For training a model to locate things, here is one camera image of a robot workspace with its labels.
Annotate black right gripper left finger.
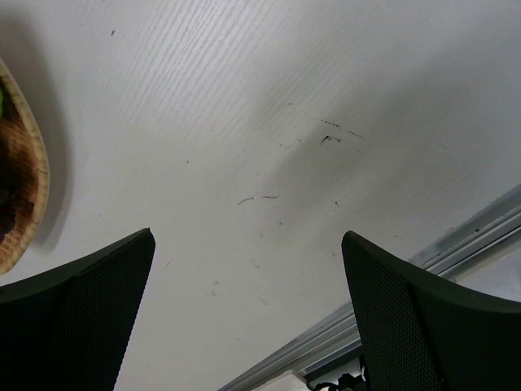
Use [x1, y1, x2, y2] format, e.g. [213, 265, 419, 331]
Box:
[1, 229, 155, 390]

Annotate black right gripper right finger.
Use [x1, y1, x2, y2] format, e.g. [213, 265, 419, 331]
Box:
[342, 231, 520, 390]

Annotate woven bamboo fruit bowl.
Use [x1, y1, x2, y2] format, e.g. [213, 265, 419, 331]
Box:
[1, 62, 50, 275]

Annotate dark red fake grapes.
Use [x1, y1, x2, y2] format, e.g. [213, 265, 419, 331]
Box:
[1, 141, 33, 242]

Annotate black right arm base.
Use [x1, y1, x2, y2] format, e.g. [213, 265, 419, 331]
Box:
[304, 354, 370, 390]

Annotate aluminium front table rail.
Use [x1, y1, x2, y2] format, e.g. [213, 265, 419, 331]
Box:
[222, 187, 520, 390]

